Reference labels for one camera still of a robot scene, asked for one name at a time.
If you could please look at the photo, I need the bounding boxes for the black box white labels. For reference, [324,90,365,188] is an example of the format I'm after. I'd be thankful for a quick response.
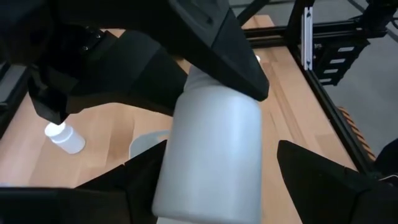
[313,39,371,87]

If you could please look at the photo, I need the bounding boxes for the silver aluminium post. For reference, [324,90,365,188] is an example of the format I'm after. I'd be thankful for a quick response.
[300,6,313,71]

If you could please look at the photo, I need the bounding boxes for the black aluminium table frame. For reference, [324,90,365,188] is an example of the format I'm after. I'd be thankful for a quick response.
[0,0,398,187]

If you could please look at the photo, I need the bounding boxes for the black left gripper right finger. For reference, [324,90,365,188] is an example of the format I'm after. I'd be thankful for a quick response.
[277,139,398,224]

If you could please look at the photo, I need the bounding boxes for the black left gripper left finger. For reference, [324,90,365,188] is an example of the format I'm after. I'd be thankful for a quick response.
[0,139,169,224]

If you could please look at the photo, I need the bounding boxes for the white pill bottle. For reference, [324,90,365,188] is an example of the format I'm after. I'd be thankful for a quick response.
[44,121,86,155]
[151,63,264,224]

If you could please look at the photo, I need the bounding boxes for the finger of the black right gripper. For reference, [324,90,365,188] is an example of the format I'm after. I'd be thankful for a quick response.
[169,0,270,102]
[27,30,187,125]

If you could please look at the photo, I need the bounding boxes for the grey plastic basket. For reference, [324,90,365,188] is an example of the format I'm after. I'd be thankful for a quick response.
[129,129,171,160]

